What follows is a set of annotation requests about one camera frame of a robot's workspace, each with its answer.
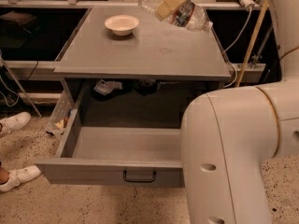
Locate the white upper sneaker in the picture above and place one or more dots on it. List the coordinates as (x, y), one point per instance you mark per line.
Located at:
(14, 123)

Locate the clear plastic bag with items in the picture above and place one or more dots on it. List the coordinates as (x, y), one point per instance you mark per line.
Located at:
(59, 117)

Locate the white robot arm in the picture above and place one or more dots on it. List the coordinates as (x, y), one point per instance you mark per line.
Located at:
(226, 135)

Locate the clear plastic water bottle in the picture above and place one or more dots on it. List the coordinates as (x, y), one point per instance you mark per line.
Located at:
(188, 16)

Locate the white paper bowl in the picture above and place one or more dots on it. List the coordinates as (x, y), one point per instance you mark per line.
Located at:
(121, 25)

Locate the yellow wooden ladder frame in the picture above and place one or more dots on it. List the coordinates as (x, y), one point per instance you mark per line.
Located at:
(253, 38)

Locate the grey cabinet with top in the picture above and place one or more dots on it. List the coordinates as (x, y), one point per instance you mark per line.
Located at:
(155, 50)

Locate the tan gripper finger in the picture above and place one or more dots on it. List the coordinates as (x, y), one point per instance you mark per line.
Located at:
(167, 7)

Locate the white tag under cabinet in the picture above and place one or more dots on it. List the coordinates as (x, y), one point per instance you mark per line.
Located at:
(107, 87)

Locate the white lower sneaker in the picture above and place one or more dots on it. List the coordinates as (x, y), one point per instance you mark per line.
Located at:
(11, 179)

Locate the white sneaker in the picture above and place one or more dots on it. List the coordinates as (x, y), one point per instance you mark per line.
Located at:
(11, 179)
(14, 123)

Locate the grey open top drawer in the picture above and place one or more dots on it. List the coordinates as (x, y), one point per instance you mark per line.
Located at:
(130, 132)

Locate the dark box on left shelf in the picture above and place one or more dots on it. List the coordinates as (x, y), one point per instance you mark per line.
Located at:
(14, 19)

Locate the black drawer handle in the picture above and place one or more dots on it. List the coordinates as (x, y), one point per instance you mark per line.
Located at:
(139, 177)

